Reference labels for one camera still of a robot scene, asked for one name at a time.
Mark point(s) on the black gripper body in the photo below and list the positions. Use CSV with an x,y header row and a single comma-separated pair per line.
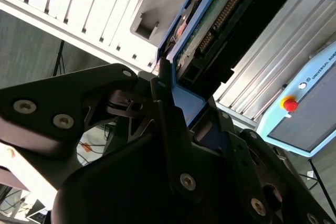
x,y
126,187

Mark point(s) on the hard disk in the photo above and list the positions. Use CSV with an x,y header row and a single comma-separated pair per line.
x,y
199,32

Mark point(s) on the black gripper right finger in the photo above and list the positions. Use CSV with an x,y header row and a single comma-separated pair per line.
x,y
246,171

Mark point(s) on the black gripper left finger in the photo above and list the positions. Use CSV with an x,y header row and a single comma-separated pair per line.
x,y
65,95

